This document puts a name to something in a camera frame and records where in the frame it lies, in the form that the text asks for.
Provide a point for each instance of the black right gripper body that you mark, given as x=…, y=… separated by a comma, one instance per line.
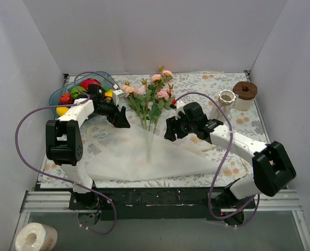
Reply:
x=176, y=126

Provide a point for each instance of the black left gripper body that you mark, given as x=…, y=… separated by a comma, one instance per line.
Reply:
x=115, y=115

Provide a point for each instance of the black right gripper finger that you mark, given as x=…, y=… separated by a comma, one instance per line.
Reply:
x=170, y=129
x=181, y=131

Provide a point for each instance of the white paper bouquet wrap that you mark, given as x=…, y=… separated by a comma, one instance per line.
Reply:
x=149, y=154

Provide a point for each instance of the pink artificial flower bouquet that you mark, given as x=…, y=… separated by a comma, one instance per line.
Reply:
x=151, y=98

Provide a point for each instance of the cream printed ribbon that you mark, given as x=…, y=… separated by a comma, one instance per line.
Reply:
x=97, y=141

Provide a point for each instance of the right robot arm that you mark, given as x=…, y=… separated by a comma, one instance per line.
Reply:
x=272, y=167

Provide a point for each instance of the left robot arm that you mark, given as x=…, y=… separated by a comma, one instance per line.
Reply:
x=63, y=138

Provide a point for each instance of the white ribbed ceramic vase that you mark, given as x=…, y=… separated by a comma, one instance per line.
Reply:
x=225, y=102

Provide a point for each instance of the yellow lemon back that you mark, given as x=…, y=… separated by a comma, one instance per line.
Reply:
x=108, y=95

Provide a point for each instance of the yellow lemon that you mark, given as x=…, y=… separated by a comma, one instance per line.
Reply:
x=108, y=95
x=61, y=110

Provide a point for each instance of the teal plastic fruit tray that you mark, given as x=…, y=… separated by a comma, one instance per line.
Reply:
x=103, y=78

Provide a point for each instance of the red dragon fruit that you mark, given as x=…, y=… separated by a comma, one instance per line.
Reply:
x=90, y=81

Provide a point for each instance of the green round fruit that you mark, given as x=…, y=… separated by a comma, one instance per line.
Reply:
x=76, y=91

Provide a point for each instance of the red apple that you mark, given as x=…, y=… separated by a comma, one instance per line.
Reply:
x=66, y=99

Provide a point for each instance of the yellow lemon front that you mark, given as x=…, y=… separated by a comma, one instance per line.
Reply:
x=61, y=110

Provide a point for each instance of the white cup brown lid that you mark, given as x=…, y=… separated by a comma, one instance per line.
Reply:
x=245, y=93

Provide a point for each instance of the white paper roll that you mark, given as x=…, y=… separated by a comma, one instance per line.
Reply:
x=36, y=236

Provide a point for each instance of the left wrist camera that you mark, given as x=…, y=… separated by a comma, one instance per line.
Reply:
x=117, y=95

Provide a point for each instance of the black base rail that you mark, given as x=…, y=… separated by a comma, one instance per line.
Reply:
x=156, y=203

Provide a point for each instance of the aluminium frame rail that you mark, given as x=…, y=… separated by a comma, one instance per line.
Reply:
x=59, y=201

